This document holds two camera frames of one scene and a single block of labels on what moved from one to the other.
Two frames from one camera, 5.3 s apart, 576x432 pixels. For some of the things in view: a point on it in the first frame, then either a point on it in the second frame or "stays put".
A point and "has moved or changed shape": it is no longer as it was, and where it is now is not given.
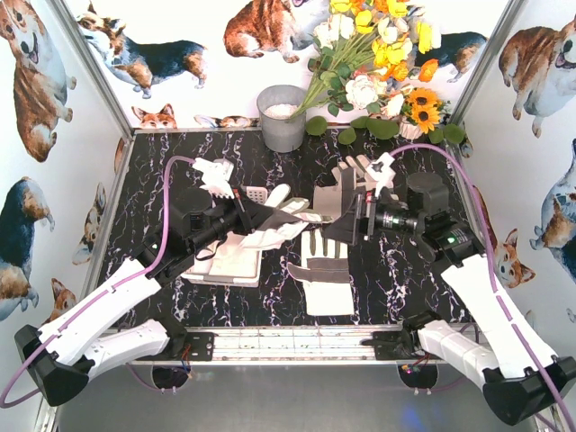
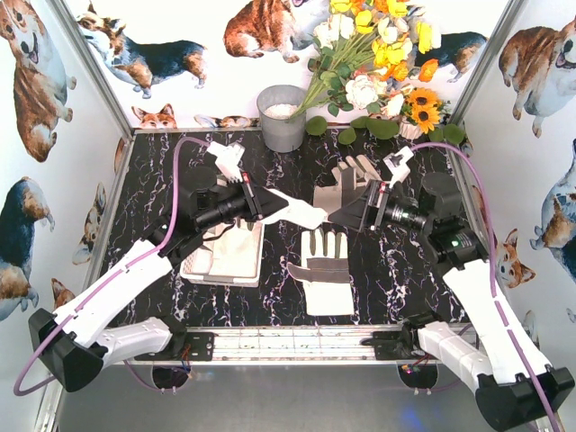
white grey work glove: (228, 257) stays put
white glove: (274, 238) has moved or changed shape
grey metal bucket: (280, 132) stays put
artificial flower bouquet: (369, 54) stays put
